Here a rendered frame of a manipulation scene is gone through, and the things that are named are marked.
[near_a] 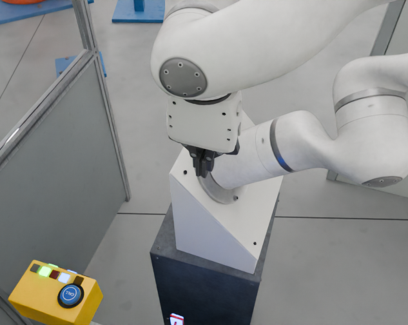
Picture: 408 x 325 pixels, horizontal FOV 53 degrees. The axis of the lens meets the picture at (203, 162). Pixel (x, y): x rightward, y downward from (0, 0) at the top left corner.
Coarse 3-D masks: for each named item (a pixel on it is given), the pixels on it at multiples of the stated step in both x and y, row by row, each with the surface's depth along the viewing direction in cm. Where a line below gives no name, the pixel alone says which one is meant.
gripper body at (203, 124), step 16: (224, 96) 50; (240, 96) 53; (176, 112) 54; (192, 112) 53; (208, 112) 52; (224, 112) 52; (240, 112) 55; (176, 128) 57; (192, 128) 55; (208, 128) 54; (224, 128) 54; (240, 128) 57; (192, 144) 58; (208, 144) 57; (224, 144) 56
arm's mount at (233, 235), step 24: (192, 168) 90; (192, 192) 89; (264, 192) 108; (192, 216) 95; (216, 216) 92; (240, 216) 99; (264, 216) 105; (192, 240) 103; (216, 240) 99; (240, 240) 96; (240, 264) 104
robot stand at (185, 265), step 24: (168, 216) 117; (168, 240) 112; (264, 240) 112; (168, 264) 112; (192, 264) 107; (216, 264) 107; (168, 288) 124; (192, 288) 119; (216, 288) 114; (240, 288) 110; (168, 312) 140; (192, 312) 133; (216, 312) 127; (240, 312) 121
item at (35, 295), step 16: (32, 272) 91; (64, 272) 91; (16, 288) 88; (32, 288) 88; (48, 288) 88; (80, 288) 88; (96, 288) 90; (16, 304) 87; (32, 304) 86; (48, 304) 86; (64, 304) 86; (80, 304) 86; (96, 304) 93; (48, 320) 88; (64, 320) 84; (80, 320) 86
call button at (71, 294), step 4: (64, 288) 87; (68, 288) 87; (72, 288) 87; (76, 288) 87; (64, 292) 86; (68, 292) 86; (72, 292) 86; (76, 292) 86; (80, 292) 87; (60, 296) 86; (64, 296) 86; (68, 296) 86; (72, 296) 86; (76, 296) 86; (64, 300) 85; (68, 300) 85; (72, 300) 85; (76, 300) 86; (68, 304) 86
